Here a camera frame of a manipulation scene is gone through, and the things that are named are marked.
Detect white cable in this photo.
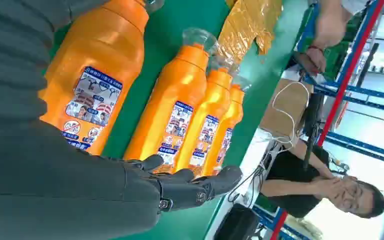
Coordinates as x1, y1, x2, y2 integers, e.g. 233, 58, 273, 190
271, 81, 311, 147

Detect black carrying case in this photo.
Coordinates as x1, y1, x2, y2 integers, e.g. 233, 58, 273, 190
213, 203, 261, 240

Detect brown cardboard box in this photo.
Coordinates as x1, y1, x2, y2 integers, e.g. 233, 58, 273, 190
259, 78, 314, 138

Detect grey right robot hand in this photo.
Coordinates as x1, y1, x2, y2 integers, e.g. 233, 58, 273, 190
0, 117, 243, 240

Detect yellow plastic sheet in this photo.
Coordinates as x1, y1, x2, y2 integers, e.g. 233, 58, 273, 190
216, 0, 283, 64

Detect blue and red metal rack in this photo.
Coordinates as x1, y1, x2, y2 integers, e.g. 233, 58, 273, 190
251, 0, 384, 240

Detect green table mat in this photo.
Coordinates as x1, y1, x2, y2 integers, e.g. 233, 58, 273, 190
41, 0, 314, 240

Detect black cables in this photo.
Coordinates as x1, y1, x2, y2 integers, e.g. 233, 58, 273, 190
227, 142, 280, 206

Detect person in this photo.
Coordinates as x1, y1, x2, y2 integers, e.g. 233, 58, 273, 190
259, 139, 384, 220
306, 0, 371, 77

